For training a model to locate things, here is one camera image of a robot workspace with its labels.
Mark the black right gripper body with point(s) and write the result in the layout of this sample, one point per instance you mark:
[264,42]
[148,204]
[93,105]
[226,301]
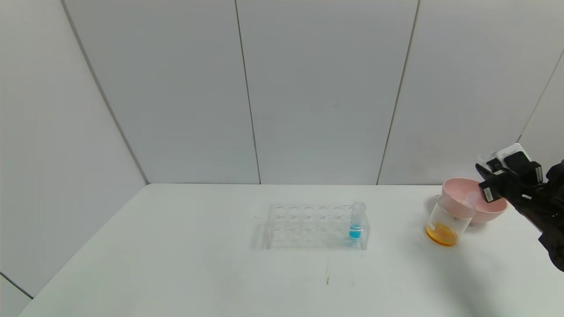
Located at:
[490,192]

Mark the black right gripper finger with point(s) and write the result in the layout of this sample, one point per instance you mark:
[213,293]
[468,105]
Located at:
[484,171]

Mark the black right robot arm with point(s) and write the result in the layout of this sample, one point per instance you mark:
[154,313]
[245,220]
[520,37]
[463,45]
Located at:
[551,211]

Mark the clear plastic beaker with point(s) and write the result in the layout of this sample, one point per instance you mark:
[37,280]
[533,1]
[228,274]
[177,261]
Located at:
[443,231]

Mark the test tube with blue liquid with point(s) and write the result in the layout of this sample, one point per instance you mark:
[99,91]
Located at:
[355,231]

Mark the clear acrylic test tube rack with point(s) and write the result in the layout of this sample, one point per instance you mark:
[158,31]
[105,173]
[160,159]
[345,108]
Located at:
[308,226]

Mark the pink plastic bowl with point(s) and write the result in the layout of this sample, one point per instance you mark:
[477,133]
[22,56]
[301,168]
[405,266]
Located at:
[458,191]

